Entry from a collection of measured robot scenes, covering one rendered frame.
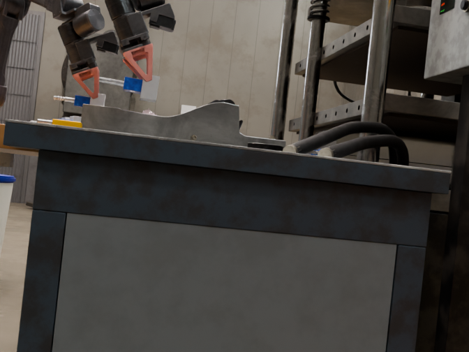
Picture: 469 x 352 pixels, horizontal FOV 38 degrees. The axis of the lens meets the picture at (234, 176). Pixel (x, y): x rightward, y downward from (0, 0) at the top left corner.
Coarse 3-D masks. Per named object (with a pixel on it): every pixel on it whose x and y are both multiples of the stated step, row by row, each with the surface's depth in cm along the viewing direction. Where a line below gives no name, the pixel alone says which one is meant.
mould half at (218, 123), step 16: (96, 112) 163; (112, 112) 164; (128, 112) 165; (192, 112) 167; (208, 112) 168; (224, 112) 169; (96, 128) 164; (112, 128) 164; (128, 128) 165; (144, 128) 165; (160, 128) 166; (176, 128) 167; (192, 128) 167; (208, 128) 168; (224, 128) 169; (224, 144) 169; (240, 144) 169; (272, 144) 171
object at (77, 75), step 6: (78, 66) 178; (72, 72) 178; (78, 72) 176; (84, 72) 176; (90, 72) 177; (96, 72) 177; (78, 78) 177; (96, 78) 178; (96, 84) 178; (96, 90) 179; (96, 96) 179
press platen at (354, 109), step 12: (396, 96) 194; (408, 96) 195; (336, 108) 236; (348, 108) 224; (360, 108) 212; (396, 108) 194; (408, 108) 195; (420, 108) 195; (432, 108) 196; (444, 108) 197; (456, 108) 197; (300, 120) 283; (324, 120) 250; (336, 120) 235; (348, 120) 231; (456, 120) 199
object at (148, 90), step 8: (104, 80) 153; (112, 80) 154; (120, 80) 154; (128, 80) 153; (136, 80) 153; (144, 80) 153; (152, 80) 153; (128, 88) 153; (136, 88) 153; (144, 88) 153; (152, 88) 153; (144, 96) 153; (152, 96) 153
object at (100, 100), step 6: (54, 96) 180; (60, 96) 180; (78, 96) 179; (84, 96) 180; (102, 96) 180; (72, 102) 181; (78, 102) 179; (84, 102) 180; (90, 102) 179; (96, 102) 180; (102, 102) 180
